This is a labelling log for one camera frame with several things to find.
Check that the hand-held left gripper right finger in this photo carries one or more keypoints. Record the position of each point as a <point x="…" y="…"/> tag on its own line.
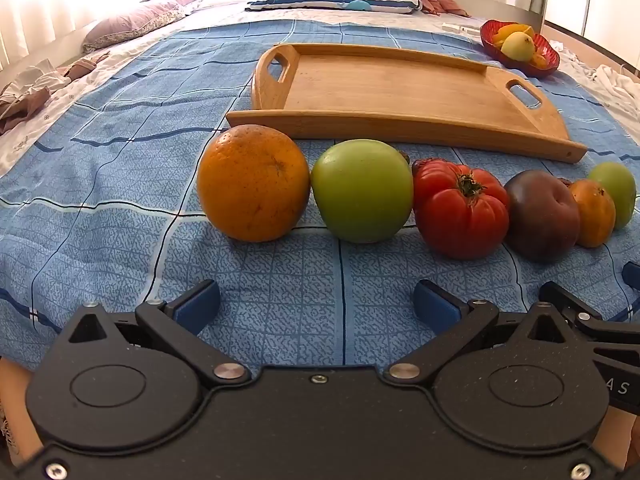
<point x="437" y="307"/>

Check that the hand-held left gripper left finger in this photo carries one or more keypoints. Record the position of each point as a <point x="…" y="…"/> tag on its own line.
<point x="195" y="307"/>

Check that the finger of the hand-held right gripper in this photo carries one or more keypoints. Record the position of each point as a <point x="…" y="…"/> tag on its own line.
<point x="600" y="327"/>
<point x="633" y="275"/>

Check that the ribbed red tomato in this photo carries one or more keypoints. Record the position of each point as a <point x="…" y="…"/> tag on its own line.
<point x="457" y="215"/>

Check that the dark purple plum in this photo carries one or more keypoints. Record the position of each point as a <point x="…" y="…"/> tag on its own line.
<point x="542" y="217"/>

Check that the person's right forearm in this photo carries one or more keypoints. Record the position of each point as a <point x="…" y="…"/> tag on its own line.
<point x="631" y="440"/>

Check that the small orange persimmon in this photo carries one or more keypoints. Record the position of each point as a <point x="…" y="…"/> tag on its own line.
<point x="595" y="215"/>

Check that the small green apple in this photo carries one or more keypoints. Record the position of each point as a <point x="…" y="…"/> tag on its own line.
<point x="617" y="185"/>

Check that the large orange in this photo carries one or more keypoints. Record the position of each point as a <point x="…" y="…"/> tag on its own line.
<point x="252" y="185"/>

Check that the large green apple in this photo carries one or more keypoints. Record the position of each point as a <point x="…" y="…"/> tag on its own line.
<point x="362" y="192"/>

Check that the blue checked blanket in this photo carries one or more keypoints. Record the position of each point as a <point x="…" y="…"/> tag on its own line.
<point x="125" y="185"/>

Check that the white crumpled cloth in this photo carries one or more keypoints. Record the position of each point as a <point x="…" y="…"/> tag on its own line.
<point x="612" y="90"/>

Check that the red glass bowl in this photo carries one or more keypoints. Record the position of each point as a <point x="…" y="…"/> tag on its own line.
<point x="547" y="57"/>

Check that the small orange fruit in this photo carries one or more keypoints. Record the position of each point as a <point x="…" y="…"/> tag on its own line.
<point x="539" y="60"/>

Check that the yellow pear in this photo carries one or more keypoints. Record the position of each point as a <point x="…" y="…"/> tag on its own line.
<point x="517" y="46"/>

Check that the brown crumpled clothes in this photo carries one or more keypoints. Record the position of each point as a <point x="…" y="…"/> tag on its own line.
<point x="30" y="100"/>

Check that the yellow starfruit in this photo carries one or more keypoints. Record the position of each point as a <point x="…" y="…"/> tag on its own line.
<point x="507" y="30"/>

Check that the flat white box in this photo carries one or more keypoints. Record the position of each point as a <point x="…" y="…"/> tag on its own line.
<point x="471" y="30"/>

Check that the small white box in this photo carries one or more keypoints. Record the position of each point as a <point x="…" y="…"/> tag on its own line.
<point x="450" y="26"/>

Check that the purple floral pillow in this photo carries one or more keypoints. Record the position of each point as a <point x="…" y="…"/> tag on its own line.
<point x="135" y="22"/>

